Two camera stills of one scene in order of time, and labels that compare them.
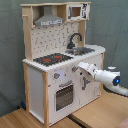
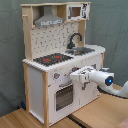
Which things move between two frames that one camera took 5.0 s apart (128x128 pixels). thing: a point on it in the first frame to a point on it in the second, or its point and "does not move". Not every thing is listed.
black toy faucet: x=71 y=45 does not move
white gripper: x=91 y=70 to x=87 y=74
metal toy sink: x=78 y=51 does not move
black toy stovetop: x=52 y=59 does not move
